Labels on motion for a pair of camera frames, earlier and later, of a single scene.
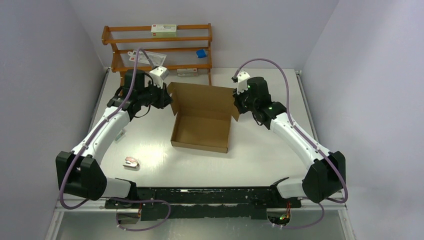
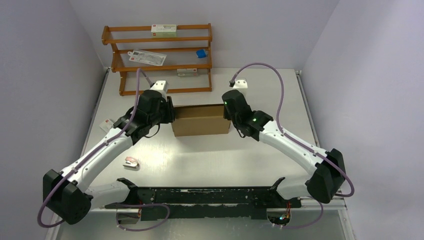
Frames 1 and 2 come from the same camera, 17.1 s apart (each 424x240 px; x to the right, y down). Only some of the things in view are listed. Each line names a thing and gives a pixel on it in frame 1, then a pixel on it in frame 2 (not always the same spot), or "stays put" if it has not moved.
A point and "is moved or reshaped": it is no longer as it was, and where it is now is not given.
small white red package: x=132 y=162 stays put
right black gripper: x=236 y=99 -> x=225 y=114
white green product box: x=165 y=30 stays put
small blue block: x=201 y=53 stays put
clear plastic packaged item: x=157 y=59 stays put
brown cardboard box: x=204 y=114 is moved or reshaped
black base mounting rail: x=193 y=203 stays put
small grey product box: x=192 y=72 stays put
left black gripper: x=164 y=99 -> x=170 y=113
